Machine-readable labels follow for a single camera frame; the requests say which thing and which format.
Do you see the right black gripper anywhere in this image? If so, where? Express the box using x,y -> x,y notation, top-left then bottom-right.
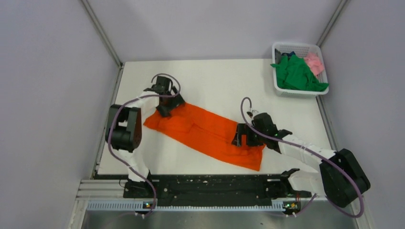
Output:
232,123 -> 266,147

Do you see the orange t shirt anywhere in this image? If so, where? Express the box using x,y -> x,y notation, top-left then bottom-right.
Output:
144,103 -> 264,171

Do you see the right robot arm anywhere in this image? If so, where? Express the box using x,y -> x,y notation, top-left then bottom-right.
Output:
232,111 -> 371,208

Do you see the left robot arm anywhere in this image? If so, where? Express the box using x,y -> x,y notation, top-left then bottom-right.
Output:
105,73 -> 185,197

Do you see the green t shirt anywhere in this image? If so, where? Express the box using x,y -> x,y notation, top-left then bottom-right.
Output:
271,55 -> 329,92

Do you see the white plastic basket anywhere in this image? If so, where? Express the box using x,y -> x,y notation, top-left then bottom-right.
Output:
272,42 -> 329,97

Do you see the dark blue t shirt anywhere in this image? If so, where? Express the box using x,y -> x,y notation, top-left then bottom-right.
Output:
281,52 -> 296,57

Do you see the pink t shirt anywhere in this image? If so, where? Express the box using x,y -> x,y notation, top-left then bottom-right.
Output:
304,52 -> 325,75

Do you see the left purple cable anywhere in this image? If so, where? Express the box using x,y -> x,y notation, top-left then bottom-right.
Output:
107,73 -> 181,219

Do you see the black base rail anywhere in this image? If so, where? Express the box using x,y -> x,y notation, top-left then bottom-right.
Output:
123,174 -> 312,207

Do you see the white cable duct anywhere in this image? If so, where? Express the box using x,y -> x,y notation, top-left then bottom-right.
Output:
87,198 -> 292,212

